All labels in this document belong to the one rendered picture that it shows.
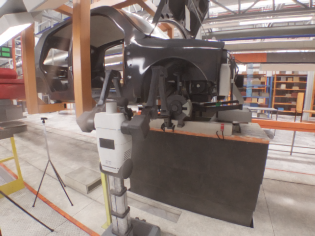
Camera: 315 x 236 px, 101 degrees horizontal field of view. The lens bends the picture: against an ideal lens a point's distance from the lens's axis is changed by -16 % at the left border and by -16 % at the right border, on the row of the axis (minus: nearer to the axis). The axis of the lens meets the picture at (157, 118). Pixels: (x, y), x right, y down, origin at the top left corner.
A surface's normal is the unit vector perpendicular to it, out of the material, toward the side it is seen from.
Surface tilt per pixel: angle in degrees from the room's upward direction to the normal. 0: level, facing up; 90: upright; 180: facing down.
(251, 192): 90
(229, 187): 90
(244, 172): 90
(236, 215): 90
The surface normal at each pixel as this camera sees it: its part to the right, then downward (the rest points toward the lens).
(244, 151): -0.45, 0.15
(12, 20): 0.89, 0.07
